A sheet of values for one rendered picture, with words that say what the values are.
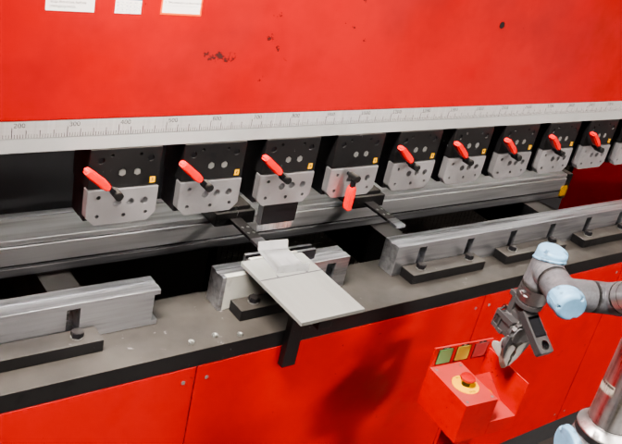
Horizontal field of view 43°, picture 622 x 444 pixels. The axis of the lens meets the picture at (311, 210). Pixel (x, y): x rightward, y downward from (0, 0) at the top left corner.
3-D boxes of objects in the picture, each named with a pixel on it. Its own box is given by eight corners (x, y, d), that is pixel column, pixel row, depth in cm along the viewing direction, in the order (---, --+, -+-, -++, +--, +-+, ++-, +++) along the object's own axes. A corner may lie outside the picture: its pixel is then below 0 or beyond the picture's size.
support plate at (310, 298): (301, 326, 172) (302, 323, 172) (240, 265, 190) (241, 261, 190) (364, 312, 183) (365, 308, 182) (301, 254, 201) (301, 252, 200)
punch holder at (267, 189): (255, 206, 180) (267, 140, 173) (236, 190, 186) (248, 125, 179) (307, 201, 189) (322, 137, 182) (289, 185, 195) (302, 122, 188)
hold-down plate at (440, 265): (411, 285, 223) (414, 276, 221) (399, 275, 226) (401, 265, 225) (483, 269, 240) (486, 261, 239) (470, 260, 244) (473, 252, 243)
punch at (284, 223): (258, 233, 190) (265, 198, 186) (254, 228, 191) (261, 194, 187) (292, 228, 196) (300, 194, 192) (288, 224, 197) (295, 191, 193)
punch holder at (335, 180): (324, 199, 192) (339, 136, 185) (304, 183, 198) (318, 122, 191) (371, 193, 201) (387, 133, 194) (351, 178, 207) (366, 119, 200)
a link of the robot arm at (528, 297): (557, 293, 192) (533, 297, 188) (550, 308, 194) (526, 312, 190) (537, 275, 197) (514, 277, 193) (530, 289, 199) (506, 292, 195)
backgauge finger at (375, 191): (383, 234, 223) (388, 218, 220) (329, 192, 240) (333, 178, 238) (415, 228, 230) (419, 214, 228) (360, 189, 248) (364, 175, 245)
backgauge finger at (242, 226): (243, 256, 195) (246, 239, 193) (194, 207, 213) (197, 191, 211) (283, 250, 202) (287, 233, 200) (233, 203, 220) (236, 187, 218)
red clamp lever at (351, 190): (347, 213, 193) (355, 177, 189) (337, 204, 196) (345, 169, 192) (353, 212, 194) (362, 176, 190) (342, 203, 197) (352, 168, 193)
